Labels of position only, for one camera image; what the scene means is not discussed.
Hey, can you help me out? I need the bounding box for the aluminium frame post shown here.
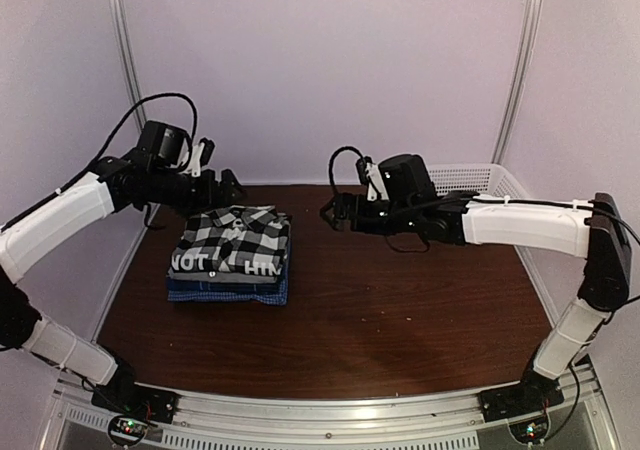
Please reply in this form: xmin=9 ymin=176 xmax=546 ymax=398
xmin=491 ymin=0 xmax=543 ymax=165
xmin=108 ymin=0 xmax=142 ymax=104

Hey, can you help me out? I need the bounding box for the dark blue plaid shirt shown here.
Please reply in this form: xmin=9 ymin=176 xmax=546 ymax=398
xmin=166 ymin=269 xmax=289 ymax=295

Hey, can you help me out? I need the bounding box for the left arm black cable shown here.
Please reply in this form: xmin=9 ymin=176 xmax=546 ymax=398
xmin=74 ymin=94 xmax=198 ymax=181

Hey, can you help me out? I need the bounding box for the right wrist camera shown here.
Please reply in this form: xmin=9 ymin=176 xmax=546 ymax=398
xmin=356 ymin=154 xmax=437 ymax=202

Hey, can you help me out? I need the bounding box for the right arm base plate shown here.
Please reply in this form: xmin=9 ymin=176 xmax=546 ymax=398
xmin=478 ymin=379 xmax=564 ymax=422

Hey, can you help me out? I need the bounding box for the grey shirt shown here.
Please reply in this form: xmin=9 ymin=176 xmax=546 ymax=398
xmin=167 ymin=270 xmax=281 ymax=285

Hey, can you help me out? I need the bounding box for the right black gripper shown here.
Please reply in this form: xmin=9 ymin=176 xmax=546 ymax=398
xmin=322 ymin=191 xmax=419 ymax=234

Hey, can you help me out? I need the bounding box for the right circuit board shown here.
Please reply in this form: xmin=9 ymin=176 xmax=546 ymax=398
xmin=509 ymin=416 xmax=550 ymax=445

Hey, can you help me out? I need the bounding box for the aluminium front rail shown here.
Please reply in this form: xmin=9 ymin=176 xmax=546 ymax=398
xmin=35 ymin=361 xmax=622 ymax=449

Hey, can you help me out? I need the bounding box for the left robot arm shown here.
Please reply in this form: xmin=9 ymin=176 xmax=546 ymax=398
xmin=1 ymin=157 xmax=244 ymax=414

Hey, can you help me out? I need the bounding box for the left circuit board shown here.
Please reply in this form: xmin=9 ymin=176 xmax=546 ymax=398
xmin=107 ymin=415 xmax=149 ymax=446

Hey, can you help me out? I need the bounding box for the right aluminium frame post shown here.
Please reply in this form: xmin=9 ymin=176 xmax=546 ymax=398
xmin=491 ymin=0 xmax=543 ymax=165

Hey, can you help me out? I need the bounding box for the white plastic basket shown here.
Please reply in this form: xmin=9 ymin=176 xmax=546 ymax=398
xmin=428 ymin=163 xmax=530 ymax=199

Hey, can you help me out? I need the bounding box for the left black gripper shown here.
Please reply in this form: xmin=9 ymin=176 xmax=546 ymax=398
xmin=149 ymin=166 xmax=248 ymax=218

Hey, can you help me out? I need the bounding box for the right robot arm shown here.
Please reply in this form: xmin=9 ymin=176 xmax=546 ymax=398
xmin=319 ymin=192 xmax=634 ymax=412

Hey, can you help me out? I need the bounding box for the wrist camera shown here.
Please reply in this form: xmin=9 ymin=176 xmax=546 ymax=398
xmin=136 ymin=120 xmax=188 ymax=170
xmin=356 ymin=154 xmax=437 ymax=202

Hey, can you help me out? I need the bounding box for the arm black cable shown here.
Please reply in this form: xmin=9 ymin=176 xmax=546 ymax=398
xmin=327 ymin=145 xmax=640 ymax=251
xmin=74 ymin=94 xmax=198 ymax=181

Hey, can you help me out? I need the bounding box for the circuit board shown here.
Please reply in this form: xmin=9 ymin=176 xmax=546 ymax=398
xmin=509 ymin=416 xmax=550 ymax=445
xmin=107 ymin=415 xmax=149 ymax=446

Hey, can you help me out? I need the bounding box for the black white checkered shirt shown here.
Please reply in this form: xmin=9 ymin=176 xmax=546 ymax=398
xmin=170 ymin=205 xmax=291 ymax=281

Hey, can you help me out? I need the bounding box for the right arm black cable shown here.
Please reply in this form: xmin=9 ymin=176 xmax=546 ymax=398
xmin=327 ymin=145 xmax=640 ymax=251

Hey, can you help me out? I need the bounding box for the left aluminium frame post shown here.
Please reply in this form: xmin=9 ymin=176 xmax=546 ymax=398
xmin=108 ymin=0 xmax=142 ymax=104

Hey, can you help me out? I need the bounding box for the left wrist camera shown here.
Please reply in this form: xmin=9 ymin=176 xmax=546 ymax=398
xmin=136 ymin=120 xmax=188 ymax=170

